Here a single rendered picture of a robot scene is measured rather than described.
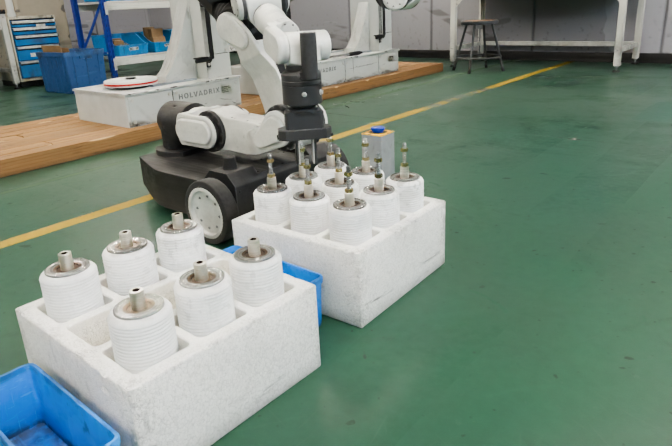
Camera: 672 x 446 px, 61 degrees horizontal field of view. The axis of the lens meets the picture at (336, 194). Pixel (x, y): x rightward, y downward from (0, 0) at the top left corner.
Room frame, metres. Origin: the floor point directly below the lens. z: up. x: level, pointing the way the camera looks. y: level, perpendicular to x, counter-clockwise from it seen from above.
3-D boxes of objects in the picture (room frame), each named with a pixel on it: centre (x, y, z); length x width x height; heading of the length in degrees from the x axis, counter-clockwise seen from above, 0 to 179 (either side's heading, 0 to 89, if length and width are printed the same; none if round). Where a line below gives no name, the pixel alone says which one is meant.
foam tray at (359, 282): (1.37, -0.01, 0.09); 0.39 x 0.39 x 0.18; 52
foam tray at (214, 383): (0.95, 0.32, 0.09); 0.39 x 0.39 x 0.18; 49
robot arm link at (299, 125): (1.27, 0.06, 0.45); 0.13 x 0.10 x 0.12; 99
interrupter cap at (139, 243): (1.03, 0.41, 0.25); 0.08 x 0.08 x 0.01
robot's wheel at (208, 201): (1.63, 0.38, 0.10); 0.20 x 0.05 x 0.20; 50
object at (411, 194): (1.39, -0.18, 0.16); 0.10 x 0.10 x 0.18
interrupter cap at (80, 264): (0.94, 0.49, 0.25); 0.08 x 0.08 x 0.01
